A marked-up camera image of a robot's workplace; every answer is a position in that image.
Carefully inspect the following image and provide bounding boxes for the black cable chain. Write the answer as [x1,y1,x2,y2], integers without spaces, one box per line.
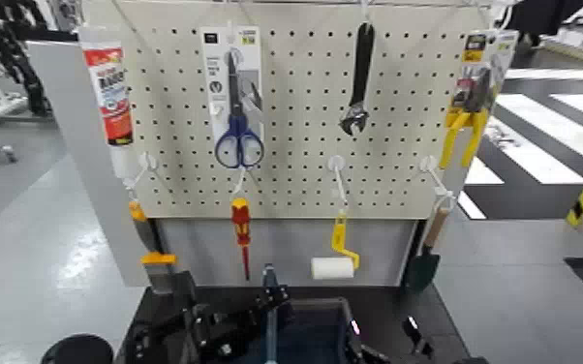
[0,0,51,117]

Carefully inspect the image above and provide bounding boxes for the white red sealant tube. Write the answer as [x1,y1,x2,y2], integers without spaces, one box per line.
[78,27,135,179]

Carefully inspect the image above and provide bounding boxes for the beige pegboard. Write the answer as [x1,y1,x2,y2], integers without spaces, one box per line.
[79,0,496,221]

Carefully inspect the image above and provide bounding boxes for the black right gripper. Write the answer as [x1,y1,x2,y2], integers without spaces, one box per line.
[344,316,435,364]

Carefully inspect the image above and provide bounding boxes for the yellow handled paint roller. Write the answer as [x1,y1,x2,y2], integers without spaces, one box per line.
[310,213,361,281]

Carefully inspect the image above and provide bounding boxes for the black adjustable wrench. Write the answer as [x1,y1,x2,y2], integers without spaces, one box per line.
[338,20,376,137]

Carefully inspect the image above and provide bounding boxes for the dark blue crate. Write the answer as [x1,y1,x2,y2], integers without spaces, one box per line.
[250,296,356,364]

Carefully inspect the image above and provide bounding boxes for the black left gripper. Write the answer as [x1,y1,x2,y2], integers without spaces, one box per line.
[171,262,281,364]

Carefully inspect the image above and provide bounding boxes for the white pegboard hook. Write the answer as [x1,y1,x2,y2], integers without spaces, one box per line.
[232,167,252,200]
[122,151,160,199]
[419,154,458,212]
[326,154,350,215]

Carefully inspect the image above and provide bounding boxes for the red yellow screwdriver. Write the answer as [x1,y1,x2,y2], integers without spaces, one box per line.
[230,197,252,282]

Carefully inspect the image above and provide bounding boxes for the blue scissors on card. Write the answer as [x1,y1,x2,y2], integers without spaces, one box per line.
[199,25,266,170]

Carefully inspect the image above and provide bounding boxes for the yellow handled scraper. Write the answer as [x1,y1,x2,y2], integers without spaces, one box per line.
[127,200,180,296]

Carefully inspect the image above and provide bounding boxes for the green trowel wooden handle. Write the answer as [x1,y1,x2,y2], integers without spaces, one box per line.
[405,205,450,293]

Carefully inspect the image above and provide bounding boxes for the grey display stand panel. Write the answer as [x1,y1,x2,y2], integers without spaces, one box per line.
[25,40,468,288]

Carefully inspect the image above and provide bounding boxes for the yellow pliers on card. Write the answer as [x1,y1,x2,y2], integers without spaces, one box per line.
[439,29,519,170]

